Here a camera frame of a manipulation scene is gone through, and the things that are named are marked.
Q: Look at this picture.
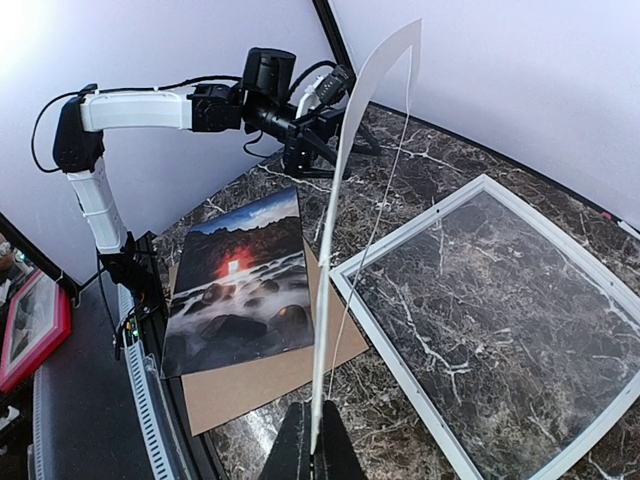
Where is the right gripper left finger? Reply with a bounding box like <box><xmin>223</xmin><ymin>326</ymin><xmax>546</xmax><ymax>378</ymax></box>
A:
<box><xmin>259</xmin><ymin>402</ymin><xmax>313</xmax><ymax>480</ymax></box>

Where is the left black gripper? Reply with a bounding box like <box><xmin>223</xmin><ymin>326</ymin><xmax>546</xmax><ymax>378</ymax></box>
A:
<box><xmin>282</xmin><ymin>109</ymin><xmax>381</xmax><ymax>178</ymax></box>

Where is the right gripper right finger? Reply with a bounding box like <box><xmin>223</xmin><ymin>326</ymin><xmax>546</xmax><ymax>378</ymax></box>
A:
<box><xmin>314</xmin><ymin>400</ymin><xmax>365</xmax><ymax>480</ymax></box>

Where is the white mat board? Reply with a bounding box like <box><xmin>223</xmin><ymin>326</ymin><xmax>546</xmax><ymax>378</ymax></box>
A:
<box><xmin>310</xmin><ymin>19</ymin><xmax>422</xmax><ymax>453</ymax></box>

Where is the white picture frame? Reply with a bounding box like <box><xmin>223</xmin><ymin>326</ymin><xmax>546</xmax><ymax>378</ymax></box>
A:
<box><xmin>329</xmin><ymin>173</ymin><xmax>640</xmax><ymax>480</ymax></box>

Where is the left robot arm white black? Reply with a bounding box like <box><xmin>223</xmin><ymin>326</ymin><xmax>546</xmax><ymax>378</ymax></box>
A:
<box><xmin>52</xmin><ymin>47</ymin><xmax>356</xmax><ymax>305</ymax></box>

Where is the dark landscape photo print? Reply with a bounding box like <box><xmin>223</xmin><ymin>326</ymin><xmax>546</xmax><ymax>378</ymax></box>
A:
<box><xmin>161</xmin><ymin>187</ymin><xmax>314</xmax><ymax>378</ymax></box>

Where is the brown cardboard backing board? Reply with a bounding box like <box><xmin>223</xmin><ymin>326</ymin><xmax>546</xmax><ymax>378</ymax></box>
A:
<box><xmin>167</xmin><ymin>247</ymin><xmax>371</xmax><ymax>437</ymax></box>

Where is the small green circuit board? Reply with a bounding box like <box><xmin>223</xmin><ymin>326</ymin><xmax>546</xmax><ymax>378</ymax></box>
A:
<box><xmin>122</xmin><ymin>314</ymin><xmax>139</xmax><ymax>346</ymax></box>

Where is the red framed picture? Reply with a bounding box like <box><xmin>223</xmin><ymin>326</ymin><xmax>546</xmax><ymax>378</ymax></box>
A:
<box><xmin>1</xmin><ymin>271</ymin><xmax>71</xmax><ymax>393</ymax></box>

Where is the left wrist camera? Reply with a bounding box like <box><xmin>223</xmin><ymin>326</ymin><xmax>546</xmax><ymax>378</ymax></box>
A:
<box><xmin>295</xmin><ymin>65</ymin><xmax>356</xmax><ymax>119</ymax></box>

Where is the right black corner post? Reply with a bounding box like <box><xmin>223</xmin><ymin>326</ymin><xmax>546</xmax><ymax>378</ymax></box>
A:
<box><xmin>311</xmin><ymin>0</ymin><xmax>358</xmax><ymax>73</ymax></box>

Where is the black corner post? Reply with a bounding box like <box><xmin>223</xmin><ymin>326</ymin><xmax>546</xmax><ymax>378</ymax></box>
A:
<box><xmin>311</xmin><ymin>0</ymin><xmax>358</xmax><ymax>73</ymax></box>
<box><xmin>0</xmin><ymin>213</ymin><xmax>81</xmax><ymax>302</ymax></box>

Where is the white slotted cable duct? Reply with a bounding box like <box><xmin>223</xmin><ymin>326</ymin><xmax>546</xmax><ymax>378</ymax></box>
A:
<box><xmin>117</xmin><ymin>286</ymin><xmax>184</xmax><ymax>479</ymax></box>

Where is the left black corner post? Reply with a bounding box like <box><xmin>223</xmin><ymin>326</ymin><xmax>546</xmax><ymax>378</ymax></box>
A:
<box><xmin>0</xmin><ymin>213</ymin><xmax>81</xmax><ymax>302</ymax></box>

